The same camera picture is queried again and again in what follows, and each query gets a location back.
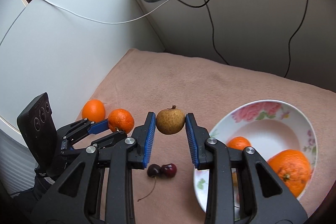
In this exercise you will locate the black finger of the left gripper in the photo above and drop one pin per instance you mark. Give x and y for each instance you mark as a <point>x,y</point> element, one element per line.
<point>79,142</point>

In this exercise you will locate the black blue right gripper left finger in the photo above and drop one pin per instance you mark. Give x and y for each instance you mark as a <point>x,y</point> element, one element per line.
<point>97,186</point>

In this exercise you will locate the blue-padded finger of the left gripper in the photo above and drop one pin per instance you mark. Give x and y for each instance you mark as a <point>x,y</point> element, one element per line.
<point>78,130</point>

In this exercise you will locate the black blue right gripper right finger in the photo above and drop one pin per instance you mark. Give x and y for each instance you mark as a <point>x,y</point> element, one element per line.
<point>263,197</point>

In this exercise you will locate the smooth orange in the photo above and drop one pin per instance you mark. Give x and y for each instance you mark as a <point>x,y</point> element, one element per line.
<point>93,110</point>

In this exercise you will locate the large rough orange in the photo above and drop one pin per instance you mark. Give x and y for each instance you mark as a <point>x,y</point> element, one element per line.
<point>293,168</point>

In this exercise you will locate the dark cherry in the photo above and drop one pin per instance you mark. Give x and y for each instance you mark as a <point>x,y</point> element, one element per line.
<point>169,170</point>
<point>154,172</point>

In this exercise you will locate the brown longan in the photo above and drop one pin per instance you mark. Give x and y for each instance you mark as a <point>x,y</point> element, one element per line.
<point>170,121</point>

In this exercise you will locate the small mandarin with stem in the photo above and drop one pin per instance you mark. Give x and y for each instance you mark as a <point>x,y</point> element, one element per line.
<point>238,143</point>

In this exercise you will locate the tiny orange kumquat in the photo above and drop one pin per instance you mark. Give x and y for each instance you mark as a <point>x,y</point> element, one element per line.
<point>234,179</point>

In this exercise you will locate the pink towel table cover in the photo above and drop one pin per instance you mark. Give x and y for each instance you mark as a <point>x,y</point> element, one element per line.
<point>145,81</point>

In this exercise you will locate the black camera box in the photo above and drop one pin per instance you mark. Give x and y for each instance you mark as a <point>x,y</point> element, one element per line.
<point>38,130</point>

